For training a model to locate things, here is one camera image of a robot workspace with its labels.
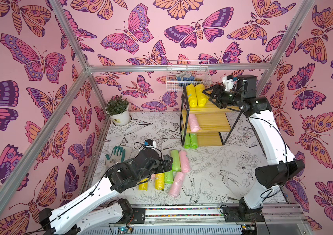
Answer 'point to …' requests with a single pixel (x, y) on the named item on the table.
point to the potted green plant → (117, 107)
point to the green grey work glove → (117, 156)
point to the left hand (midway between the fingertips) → (168, 160)
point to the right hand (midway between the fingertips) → (207, 92)
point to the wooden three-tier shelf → (213, 124)
